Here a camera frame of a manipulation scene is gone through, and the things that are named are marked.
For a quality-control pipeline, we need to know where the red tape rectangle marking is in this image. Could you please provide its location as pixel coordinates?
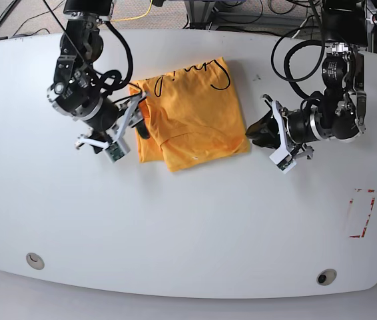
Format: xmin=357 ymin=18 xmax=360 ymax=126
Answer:
xmin=346 ymin=189 xmax=376 ymax=239

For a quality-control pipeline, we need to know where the left table grommet hole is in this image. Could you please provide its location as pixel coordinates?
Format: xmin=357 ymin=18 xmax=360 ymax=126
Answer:
xmin=26 ymin=253 xmax=45 ymax=271

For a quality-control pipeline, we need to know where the orange t-shirt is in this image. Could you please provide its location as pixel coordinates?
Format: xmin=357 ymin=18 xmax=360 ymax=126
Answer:
xmin=129 ymin=57 xmax=250 ymax=172

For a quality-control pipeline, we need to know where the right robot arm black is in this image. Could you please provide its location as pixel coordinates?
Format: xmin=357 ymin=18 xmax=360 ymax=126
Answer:
xmin=47 ymin=1 xmax=150 ymax=162

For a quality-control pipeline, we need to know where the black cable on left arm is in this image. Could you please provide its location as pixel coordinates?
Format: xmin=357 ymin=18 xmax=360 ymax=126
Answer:
xmin=270 ymin=0 xmax=329 ymax=101

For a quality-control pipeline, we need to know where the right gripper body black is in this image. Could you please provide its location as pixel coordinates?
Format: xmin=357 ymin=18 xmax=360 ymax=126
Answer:
xmin=85 ymin=99 xmax=124 ymax=132

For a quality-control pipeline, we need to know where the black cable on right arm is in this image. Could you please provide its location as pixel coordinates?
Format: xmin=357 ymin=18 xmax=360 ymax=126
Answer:
xmin=41 ymin=0 xmax=143 ymax=101

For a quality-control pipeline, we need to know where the white cable on floor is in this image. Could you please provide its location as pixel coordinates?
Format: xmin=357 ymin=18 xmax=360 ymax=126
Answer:
xmin=290 ymin=15 xmax=309 ymax=39

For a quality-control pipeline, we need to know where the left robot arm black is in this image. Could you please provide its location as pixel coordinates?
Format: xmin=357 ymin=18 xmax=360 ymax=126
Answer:
xmin=246 ymin=1 xmax=368 ymax=150

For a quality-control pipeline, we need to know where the aluminium frame rail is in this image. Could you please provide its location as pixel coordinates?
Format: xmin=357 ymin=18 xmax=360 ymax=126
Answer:
xmin=183 ymin=1 xmax=320 ymax=35

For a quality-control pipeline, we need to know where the yellow cable on floor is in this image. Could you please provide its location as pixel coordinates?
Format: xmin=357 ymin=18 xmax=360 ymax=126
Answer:
xmin=110 ymin=0 xmax=152 ymax=23

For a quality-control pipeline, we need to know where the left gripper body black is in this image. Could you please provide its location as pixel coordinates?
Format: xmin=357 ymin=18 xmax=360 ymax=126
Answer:
xmin=286 ymin=110 xmax=318 ymax=144

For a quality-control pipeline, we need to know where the table grommet hole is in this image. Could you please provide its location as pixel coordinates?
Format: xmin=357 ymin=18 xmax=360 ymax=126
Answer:
xmin=316 ymin=269 xmax=337 ymax=286
xmin=26 ymin=253 xmax=45 ymax=271

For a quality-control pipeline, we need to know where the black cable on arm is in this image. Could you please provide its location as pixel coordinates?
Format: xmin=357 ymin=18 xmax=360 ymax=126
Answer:
xmin=41 ymin=0 xmax=143 ymax=101
xmin=270 ymin=0 xmax=329 ymax=101

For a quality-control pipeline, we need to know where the right table grommet hole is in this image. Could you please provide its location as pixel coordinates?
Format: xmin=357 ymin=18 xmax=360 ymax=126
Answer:
xmin=316 ymin=269 xmax=337 ymax=286

